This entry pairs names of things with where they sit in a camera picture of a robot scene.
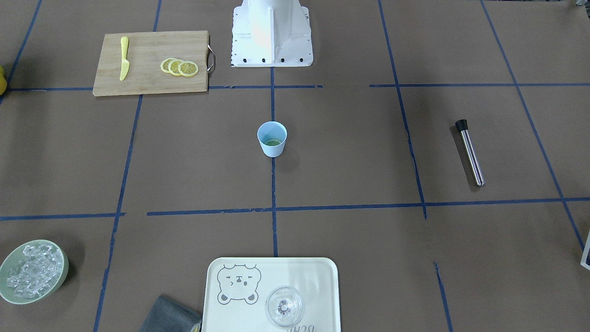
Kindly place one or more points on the lemon slice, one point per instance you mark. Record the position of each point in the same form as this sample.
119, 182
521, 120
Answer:
188, 68
164, 66
273, 142
173, 67

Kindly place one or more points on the light blue plastic cup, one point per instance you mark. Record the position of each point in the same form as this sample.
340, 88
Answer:
272, 136

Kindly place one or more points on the steel muddler black tip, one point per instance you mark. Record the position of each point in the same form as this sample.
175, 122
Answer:
462, 127

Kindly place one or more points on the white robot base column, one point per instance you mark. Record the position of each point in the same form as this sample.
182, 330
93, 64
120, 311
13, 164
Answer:
271, 33

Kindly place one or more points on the cream bear serving tray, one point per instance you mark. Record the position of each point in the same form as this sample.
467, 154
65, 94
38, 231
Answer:
237, 288

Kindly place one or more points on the clear wine glass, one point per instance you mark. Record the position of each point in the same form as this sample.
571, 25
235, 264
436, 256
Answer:
284, 307

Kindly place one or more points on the wooden cutting board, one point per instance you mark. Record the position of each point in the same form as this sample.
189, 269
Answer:
145, 52

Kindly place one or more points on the dark grey folded cloth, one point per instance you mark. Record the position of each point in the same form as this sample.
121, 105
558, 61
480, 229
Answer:
167, 315

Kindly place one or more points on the yellow plastic knife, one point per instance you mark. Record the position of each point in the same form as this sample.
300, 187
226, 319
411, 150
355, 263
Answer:
125, 64

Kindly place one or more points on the green bowl of ice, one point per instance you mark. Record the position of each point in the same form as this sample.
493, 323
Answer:
32, 272

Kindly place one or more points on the white wire cup rack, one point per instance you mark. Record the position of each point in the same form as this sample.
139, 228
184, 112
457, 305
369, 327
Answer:
585, 253

